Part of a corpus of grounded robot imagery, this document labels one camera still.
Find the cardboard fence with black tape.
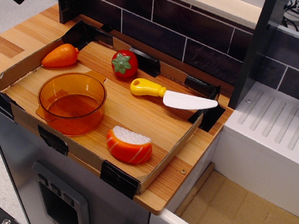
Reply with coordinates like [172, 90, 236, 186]
[0, 21, 227, 200]

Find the orange transparent plastic pot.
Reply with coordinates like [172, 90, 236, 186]
[36, 71, 107, 136]

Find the white toy sink unit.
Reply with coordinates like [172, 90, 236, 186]
[149, 83, 299, 224]

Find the grey toy oven front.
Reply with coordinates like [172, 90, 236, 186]
[0, 113, 150, 224]

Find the dark grey vertical post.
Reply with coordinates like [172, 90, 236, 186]
[229, 0, 288, 109]

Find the red toy tomato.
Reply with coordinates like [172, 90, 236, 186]
[111, 50, 139, 78]

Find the yellow handled white toy knife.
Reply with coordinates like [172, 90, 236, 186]
[130, 78, 218, 110]

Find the salmon sushi toy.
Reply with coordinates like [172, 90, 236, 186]
[106, 126, 153, 164]

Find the orange toy carrot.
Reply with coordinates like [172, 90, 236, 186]
[41, 43, 80, 68]

